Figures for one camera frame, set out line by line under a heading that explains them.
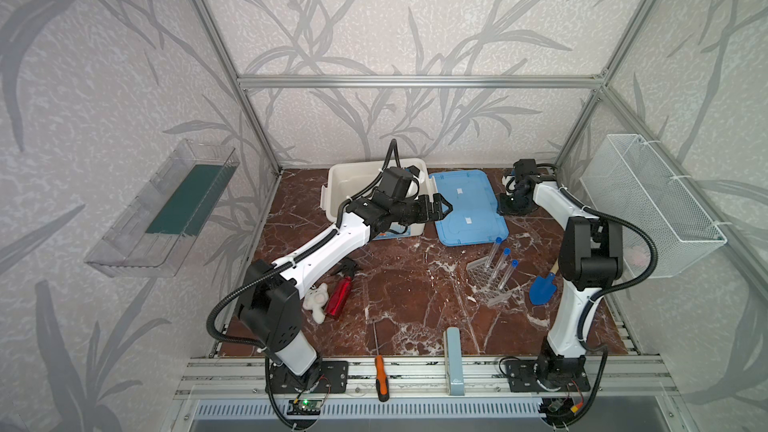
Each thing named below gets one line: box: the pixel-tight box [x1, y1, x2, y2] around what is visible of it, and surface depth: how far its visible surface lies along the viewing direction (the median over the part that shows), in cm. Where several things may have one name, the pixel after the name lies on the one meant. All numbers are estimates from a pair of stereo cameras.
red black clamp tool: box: [326, 257, 358, 320], surface depth 87 cm
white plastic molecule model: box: [302, 283, 329, 324], surface depth 84 cm
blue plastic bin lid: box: [430, 170, 509, 246], surface depth 107 cm
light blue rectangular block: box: [444, 327, 465, 396], surface depth 75 cm
